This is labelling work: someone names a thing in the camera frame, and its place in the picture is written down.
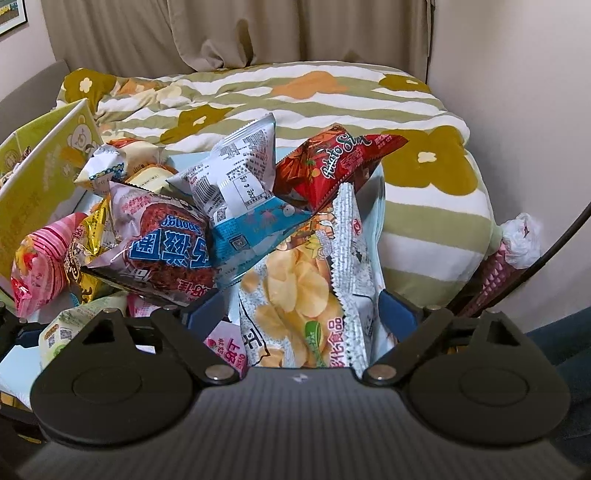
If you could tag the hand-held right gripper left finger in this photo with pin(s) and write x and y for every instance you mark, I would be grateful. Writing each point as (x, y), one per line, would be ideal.
(206, 314)

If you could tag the framed wall poster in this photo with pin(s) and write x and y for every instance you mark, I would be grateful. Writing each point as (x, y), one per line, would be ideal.
(11, 14)

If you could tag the ice cream cone packet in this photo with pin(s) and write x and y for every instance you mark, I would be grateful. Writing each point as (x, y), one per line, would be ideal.
(498, 267)

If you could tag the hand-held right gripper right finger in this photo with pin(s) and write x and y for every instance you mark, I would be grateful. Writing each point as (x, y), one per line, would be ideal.
(396, 314)

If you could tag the red snack packet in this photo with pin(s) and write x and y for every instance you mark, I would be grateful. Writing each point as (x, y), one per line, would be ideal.
(332, 170)

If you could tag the light blue floral tablecloth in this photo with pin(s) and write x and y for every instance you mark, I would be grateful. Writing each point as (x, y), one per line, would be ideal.
(18, 374)

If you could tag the pale yellow bread packet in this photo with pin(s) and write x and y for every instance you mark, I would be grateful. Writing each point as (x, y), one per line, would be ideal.
(150, 178)

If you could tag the pink and white snack packet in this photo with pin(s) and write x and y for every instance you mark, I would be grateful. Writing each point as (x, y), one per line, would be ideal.
(226, 347)

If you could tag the white packet with teal trim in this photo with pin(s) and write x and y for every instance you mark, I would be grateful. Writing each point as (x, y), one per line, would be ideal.
(104, 162)

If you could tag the silver potato chips packet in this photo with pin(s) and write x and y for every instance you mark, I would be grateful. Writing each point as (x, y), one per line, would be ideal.
(295, 286)

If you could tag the orange and cream snack packet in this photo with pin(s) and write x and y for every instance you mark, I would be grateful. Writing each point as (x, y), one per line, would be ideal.
(138, 151)

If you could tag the light green snack packet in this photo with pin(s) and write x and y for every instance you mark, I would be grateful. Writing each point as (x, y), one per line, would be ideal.
(69, 327)

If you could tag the floral striped duvet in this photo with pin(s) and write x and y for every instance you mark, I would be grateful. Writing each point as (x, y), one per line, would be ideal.
(323, 101)

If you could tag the yellow-green cardboard box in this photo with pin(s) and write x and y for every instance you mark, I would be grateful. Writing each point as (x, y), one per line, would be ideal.
(41, 184)

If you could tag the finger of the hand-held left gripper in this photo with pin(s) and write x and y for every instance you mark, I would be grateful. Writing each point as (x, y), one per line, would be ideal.
(9, 333)

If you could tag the grey bed headboard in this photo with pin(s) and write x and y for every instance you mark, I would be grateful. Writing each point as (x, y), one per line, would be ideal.
(27, 97)

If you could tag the pink striped snack packet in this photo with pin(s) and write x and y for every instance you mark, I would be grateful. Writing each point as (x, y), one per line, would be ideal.
(41, 263)

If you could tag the white and blue snack packet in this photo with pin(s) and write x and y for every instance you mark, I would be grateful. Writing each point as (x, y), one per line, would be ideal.
(240, 184)

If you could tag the beige curtain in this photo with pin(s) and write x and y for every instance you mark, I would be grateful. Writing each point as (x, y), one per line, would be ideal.
(231, 32)

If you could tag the gold snack packet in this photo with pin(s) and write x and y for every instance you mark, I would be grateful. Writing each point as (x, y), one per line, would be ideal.
(87, 244)

